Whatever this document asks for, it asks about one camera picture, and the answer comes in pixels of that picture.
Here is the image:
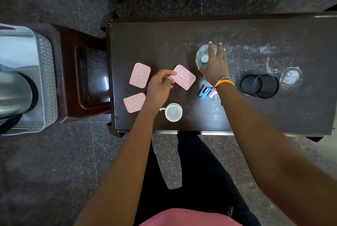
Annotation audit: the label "person's left hand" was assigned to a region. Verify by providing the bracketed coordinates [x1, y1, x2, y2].
[146, 69, 177, 111]

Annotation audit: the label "person's right hand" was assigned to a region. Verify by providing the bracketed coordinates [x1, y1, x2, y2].
[198, 41, 230, 87]

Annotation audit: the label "clear drinking glass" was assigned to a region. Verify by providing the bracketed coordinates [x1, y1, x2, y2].
[195, 44, 218, 68]

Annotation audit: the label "pink rectangular plastic lid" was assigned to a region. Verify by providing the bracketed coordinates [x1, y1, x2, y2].
[123, 92, 146, 114]
[129, 62, 151, 89]
[170, 64, 196, 91]

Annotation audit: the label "person's right forearm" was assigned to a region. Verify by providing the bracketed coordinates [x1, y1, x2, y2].
[216, 83, 337, 226]

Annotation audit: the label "person's left forearm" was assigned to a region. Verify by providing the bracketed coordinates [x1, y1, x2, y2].
[74, 103, 161, 226]

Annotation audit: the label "blue toy car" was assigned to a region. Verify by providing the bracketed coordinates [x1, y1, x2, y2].
[198, 85, 213, 100]

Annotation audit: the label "orange wrist band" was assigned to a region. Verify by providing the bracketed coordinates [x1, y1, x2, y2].
[214, 79, 235, 88]

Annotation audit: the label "white ceramic cup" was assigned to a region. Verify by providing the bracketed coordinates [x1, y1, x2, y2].
[159, 103, 183, 122]

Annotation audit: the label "black mesh pen holder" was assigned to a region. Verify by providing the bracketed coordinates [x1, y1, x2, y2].
[240, 73, 280, 100]

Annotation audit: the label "clear round glass lid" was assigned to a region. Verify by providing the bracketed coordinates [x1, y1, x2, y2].
[279, 66, 303, 88]

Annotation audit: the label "person's black trousers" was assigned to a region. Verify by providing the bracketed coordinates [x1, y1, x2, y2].
[133, 133, 262, 226]

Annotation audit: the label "dark brown plastic stool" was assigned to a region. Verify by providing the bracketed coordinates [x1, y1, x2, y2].
[50, 24, 111, 124]

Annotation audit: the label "person's pink shirt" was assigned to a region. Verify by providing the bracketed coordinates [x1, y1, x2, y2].
[138, 208, 244, 226]

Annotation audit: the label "stainless steel kettle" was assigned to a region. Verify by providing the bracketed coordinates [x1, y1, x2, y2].
[0, 64, 39, 121]

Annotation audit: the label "beaded bracelet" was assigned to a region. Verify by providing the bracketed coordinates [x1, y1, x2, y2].
[214, 76, 230, 86]

